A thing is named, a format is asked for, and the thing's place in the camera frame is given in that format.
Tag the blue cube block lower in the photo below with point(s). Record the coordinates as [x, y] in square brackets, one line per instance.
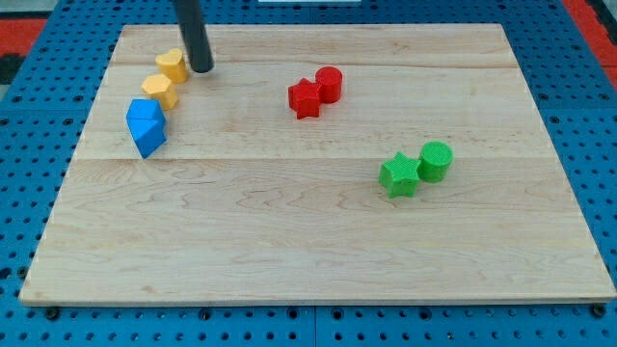
[148, 135]

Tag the light wooden board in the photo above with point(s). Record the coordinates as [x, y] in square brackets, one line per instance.
[245, 205]

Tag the green star block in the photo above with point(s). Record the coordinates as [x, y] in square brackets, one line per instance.
[399, 176]

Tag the yellow hexagon block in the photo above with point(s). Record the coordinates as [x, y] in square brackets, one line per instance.
[161, 88]

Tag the red star block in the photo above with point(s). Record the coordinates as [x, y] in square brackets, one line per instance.
[304, 99]

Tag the yellow heart block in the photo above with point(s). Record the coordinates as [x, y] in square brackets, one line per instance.
[172, 65]

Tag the blue pentagon block upper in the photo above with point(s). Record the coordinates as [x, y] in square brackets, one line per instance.
[145, 109]

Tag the red cylinder block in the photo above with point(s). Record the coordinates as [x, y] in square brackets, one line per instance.
[329, 80]

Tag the green cylinder block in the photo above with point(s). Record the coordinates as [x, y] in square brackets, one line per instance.
[435, 158]

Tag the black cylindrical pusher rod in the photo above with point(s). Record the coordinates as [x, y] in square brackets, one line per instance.
[192, 29]

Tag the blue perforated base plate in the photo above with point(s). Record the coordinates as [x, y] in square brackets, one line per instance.
[45, 109]

